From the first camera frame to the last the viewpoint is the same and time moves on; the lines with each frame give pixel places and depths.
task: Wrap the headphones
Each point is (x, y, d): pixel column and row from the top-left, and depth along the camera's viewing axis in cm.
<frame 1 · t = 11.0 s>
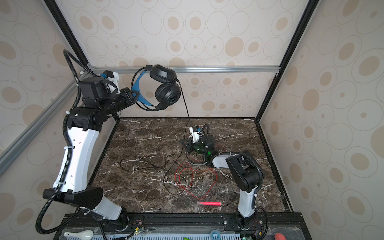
left hand: (140, 89, 61), fingers closed
right hand: (180, 141, 87), fingers closed
white red headphones: (194, 163, 96), on the table
pink marker pen: (209, 203, 81), on the table

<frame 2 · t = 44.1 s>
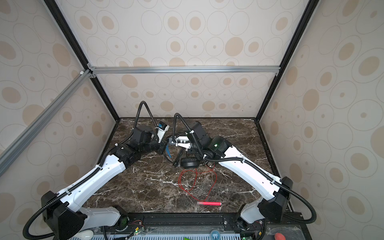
left hand: (171, 138, 74), fingers closed
right hand: (192, 134, 72), fingers closed
black blue headphones: (187, 162, 72), point 23 cm above the table
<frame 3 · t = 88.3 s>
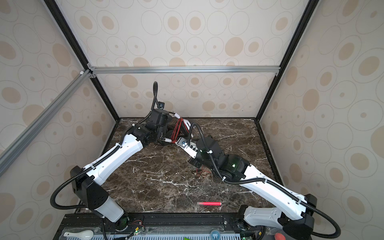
left hand: (160, 116, 77), fingers closed
right hand: (190, 146, 66), fingers closed
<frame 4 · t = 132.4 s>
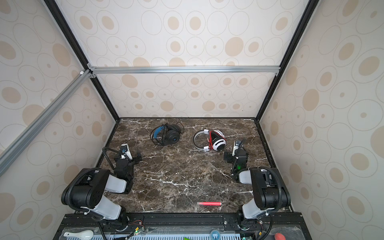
left hand: (132, 145, 89), fingers open
right hand: (235, 149, 95), fingers open
white red headphones: (217, 140, 97), point 9 cm above the table
